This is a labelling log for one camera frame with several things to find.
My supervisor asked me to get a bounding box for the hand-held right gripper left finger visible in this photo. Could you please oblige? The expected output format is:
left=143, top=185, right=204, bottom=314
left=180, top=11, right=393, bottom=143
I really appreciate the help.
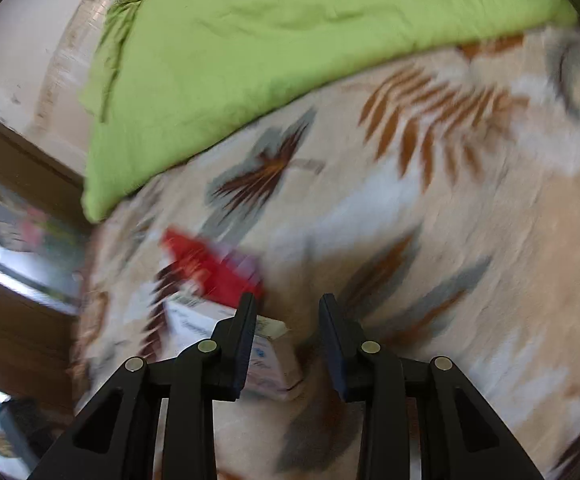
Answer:
left=27, top=292, right=259, bottom=480

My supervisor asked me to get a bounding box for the leaf printed blanket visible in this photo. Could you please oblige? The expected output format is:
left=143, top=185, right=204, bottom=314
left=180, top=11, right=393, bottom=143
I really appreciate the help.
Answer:
left=70, top=25, right=580, bottom=480

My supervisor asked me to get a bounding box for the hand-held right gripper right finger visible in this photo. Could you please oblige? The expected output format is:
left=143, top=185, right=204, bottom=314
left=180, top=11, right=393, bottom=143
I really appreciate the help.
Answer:
left=318, top=294, right=546, bottom=480

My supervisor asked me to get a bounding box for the small red and white box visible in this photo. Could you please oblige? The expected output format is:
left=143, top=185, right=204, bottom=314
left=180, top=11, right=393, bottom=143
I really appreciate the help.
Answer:
left=160, top=229, right=267, bottom=312

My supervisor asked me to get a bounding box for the wooden door with patterned glass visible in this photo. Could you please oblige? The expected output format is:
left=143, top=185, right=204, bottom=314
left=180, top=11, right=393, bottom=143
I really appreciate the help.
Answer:
left=0, top=100, right=98, bottom=461

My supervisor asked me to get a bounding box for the white medicine box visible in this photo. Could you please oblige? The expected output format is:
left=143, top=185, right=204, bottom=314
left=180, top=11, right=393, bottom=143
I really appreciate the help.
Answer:
left=164, top=294, right=305, bottom=402

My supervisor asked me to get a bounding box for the green quilt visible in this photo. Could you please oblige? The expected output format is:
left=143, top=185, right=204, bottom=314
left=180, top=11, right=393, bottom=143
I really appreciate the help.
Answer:
left=80, top=0, right=579, bottom=224

